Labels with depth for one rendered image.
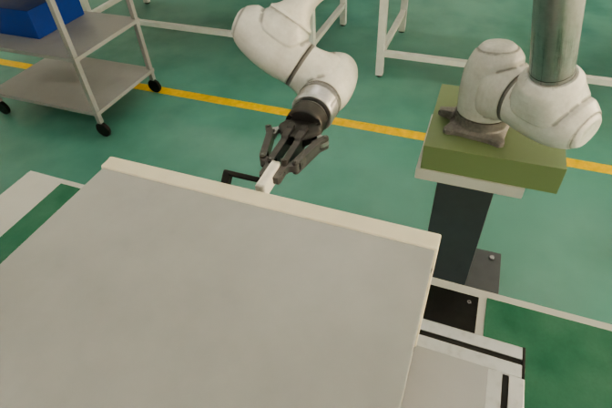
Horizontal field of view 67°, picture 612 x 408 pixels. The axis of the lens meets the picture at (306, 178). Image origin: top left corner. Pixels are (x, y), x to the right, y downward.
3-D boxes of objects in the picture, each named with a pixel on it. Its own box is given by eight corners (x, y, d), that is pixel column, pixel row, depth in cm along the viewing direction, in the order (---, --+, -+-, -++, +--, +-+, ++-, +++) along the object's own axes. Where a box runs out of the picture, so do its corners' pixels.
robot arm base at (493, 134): (447, 102, 156) (449, 87, 152) (515, 118, 146) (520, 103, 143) (429, 129, 144) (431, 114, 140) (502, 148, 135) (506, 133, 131)
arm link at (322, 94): (300, 115, 100) (290, 130, 95) (298, 77, 94) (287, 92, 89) (341, 122, 97) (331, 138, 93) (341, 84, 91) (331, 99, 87)
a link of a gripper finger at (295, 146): (302, 140, 88) (309, 141, 88) (280, 177, 81) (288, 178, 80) (301, 123, 86) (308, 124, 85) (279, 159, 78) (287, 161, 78)
